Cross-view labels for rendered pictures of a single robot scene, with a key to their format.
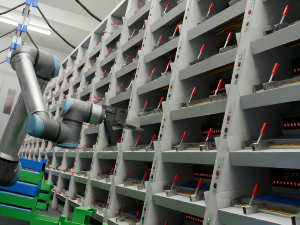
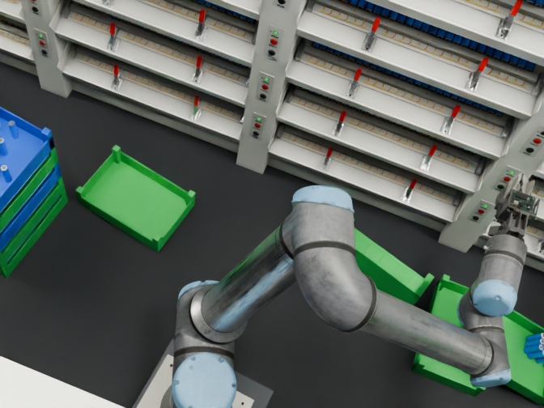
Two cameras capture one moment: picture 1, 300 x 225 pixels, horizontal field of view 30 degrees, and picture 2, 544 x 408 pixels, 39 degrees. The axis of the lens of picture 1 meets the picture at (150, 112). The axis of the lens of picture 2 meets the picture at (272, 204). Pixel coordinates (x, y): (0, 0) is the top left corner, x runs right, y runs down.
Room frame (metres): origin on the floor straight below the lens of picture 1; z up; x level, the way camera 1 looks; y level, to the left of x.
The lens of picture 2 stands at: (2.63, 1.25, 2.14)
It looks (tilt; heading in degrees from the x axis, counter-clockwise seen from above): 61 degrees down; 293
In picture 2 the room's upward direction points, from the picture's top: 15 degrees clockwise
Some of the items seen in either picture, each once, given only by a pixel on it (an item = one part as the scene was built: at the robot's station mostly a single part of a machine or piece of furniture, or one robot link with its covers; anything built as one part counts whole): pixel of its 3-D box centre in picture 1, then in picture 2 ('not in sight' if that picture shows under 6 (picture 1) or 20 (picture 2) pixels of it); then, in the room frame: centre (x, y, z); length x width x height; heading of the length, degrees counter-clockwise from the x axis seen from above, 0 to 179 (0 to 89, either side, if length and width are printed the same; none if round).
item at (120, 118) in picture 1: (113, 117); (514, 220); (2.50, 0.16, 0.63); 0.12 x 0.08 x 0.09; 106
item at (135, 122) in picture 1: (136, 123); (528, 187); (2.51, 0.05, 0.63); 0.09 x 0.03 x 0.06; 106
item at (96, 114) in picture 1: (95, 114); (504, 250); (2.48, 0.24, 0.62); 0.10 x 0.05 x 0.09; 16
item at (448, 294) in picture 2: not in sight; (459, 333); (2.40, 0.18, 0.04); 0.30 x 0.20 x 0.08; 106
